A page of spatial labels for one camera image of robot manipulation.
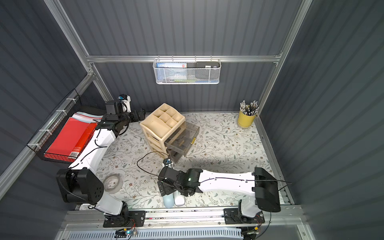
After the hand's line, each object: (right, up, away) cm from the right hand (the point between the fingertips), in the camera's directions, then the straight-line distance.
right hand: (165, 187), depth 71 cm
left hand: (-17, +38, +12) cm, 43 cm away
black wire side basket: (-50, +41, +8) cm, 65 cm away
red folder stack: (-44, +24, 0) cm, 50 cm away
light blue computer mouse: (+1, -10, +7) cm, 13 cm away
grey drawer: (+6, +21, +16) cm, 28 cm away
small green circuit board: (-20, -22, -1) cm, 30 cm away
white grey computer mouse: (+6, -10, +8) cm, 15 cm away
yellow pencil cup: (+50, +33, +36) cm, 70 cm away
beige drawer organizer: (-6, +31, +12) cm, 34 cm away
